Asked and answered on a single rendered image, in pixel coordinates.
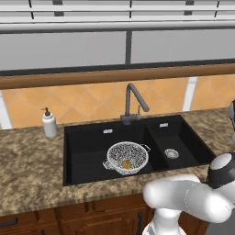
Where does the grey sink faucet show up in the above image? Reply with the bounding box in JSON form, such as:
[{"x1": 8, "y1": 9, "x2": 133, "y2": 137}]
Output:
[{"x1": 119, "y1": 82, "x2": 151, "y2": 126}]

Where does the silver mesh colander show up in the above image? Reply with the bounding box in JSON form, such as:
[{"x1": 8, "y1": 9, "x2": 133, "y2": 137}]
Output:
[{"x1": 102, "y1": 140, "x2": 151, "y2": 176}]

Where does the black double sink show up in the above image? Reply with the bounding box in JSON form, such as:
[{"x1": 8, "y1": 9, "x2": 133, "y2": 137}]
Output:
[{"x1": 62, "y1": 114, "x2": 217, "y2": 187}]

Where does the white soap dispenser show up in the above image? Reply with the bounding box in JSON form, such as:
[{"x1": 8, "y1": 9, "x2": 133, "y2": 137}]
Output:
[{"x1": 41, "y1": 106, "x2": 58, "y2": 139}]

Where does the brown wooden drawer front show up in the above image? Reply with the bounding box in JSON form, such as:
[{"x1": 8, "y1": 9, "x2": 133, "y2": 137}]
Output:
[
  {"x1": 90, "y1": 193, "x2": 147, "y2": 213},
  {"x1": 0, "y1": 207, "x2": 60, "y2": 235}
]

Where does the brown wooden cupboard door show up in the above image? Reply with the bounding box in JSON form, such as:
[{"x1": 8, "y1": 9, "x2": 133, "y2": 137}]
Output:
[{"x1": 54, "y1": 205, "x2": 151, "y2": 235}]

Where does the window with grey frame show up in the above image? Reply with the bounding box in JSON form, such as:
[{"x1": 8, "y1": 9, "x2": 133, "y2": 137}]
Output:
[{"x1": 0, "y1": 0, "x2": 235, "y2": 77}]

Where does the black cupboard door handle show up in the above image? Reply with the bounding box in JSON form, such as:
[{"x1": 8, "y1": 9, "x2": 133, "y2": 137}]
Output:
[{"x1": 136, "y1": 211, "x2": 144, "y2": 235}]

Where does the black drawer handle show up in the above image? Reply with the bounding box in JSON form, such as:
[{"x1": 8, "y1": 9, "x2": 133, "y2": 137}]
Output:
[{"x1": 0, "y1": 217, "x2": 18, "y2": 229}]

